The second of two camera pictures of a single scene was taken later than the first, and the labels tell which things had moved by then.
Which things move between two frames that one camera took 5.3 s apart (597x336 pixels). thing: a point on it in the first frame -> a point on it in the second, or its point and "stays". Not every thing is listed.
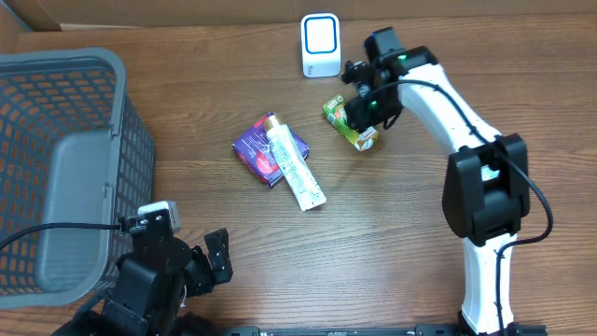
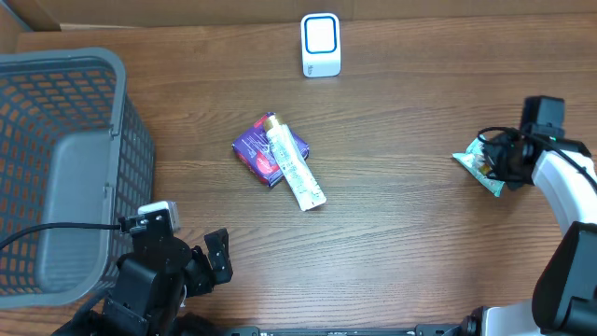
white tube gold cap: [297, 166] stays
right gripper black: [356, 114] -> [502, 156]
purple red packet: [256, 153] stays
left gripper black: [201, 269] stays
